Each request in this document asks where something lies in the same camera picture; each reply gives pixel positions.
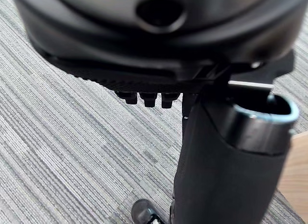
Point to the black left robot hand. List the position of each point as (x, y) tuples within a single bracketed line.
[(154, 53)]

